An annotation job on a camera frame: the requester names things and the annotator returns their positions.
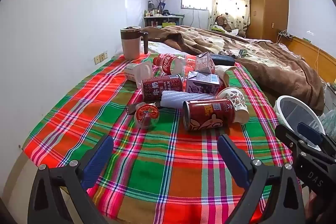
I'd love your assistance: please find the cluttered wall shelf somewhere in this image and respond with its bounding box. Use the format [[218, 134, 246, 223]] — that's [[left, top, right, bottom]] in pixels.
[[144, 13, 185, 28]]

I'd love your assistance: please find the red milk can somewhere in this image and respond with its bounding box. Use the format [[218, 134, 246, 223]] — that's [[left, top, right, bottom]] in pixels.
[[141, 74, 184, 103]]

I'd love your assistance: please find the white trash bin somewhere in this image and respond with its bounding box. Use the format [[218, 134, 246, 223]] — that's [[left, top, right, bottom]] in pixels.
[[273, 95, 327, 147]]

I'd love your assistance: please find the white paper cup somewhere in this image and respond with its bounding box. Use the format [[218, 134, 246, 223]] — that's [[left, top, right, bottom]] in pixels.
[[215, 66, 237, 90]]

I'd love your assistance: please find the red drink can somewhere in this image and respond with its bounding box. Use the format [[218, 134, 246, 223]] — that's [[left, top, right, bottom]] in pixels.
[[182, 98, 235, 132]]

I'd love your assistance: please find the red label plastic bottle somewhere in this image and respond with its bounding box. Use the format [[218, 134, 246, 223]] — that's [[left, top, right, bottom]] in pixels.
[[153, 54, 196, 76]]

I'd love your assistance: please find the white plastic yogurt cup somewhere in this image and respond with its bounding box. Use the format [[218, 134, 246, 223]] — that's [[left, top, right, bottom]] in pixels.
[[123, 60, 154, 89]]

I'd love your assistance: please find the pink white milk carton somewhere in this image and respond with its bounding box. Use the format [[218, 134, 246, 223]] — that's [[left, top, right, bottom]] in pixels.
[[195, 51, 216, 74]]

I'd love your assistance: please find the wooden wardrobe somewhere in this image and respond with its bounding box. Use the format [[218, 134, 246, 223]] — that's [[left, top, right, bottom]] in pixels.
[[245, 0, 289, 43]]

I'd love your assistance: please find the purple milk carton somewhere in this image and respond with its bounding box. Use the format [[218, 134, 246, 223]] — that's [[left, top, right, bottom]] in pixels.
[[185, 71, 220, 95]]

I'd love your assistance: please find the brown fleece blanket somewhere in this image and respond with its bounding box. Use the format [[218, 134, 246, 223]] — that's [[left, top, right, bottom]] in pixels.
[[142, 25, 326, 114]]

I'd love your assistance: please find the translucent plastic bag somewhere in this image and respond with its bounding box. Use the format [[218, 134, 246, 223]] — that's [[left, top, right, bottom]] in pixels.
[[319, 109, 336, 135]]

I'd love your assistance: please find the plaid red green cloth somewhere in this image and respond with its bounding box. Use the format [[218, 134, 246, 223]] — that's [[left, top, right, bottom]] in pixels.
[[22, 52, 302, 224]]

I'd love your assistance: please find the dark blue glasses case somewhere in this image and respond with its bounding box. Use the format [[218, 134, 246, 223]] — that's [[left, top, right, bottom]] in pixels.
[[209, 54, 236, 66]]

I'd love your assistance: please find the white foam net sleeve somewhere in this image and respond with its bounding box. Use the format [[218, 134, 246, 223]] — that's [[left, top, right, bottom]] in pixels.
[[161, 90, 218, 109]]

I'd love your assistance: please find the floral bed sheet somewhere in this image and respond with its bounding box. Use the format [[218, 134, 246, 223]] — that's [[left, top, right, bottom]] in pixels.
[[147, 40, 189, 56]]

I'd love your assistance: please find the wooden headboard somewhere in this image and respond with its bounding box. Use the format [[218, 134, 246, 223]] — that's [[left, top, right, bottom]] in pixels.
[[278, 35, 336, 84]]

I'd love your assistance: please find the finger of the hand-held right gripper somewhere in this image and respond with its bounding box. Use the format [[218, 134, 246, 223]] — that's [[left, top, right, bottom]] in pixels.
[[298, 122, 336, 159], [275, 124, 336, 189]]

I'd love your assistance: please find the brown teddy bear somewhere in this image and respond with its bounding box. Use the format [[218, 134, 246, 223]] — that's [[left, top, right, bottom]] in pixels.
[[214, 15, 233, 31]]

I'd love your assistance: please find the beige brown lidded tumbler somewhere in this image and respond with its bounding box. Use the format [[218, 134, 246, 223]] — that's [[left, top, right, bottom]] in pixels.
[[120, 26, 149, 60]]

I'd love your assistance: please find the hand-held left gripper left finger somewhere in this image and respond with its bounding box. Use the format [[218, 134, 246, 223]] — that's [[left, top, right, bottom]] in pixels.
[[28, 135, 116, 224]]

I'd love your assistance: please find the clear plastic cup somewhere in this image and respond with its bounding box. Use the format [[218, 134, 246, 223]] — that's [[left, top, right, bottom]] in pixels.
[[134, 102, 160, 130]]

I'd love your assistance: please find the printed paper cup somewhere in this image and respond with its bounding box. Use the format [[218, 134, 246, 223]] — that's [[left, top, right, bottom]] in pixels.
[[217, 87, 249, 125]]

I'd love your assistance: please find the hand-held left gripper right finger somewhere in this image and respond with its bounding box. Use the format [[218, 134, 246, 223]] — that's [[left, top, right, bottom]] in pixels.
[[217, 134, 306, 224]]

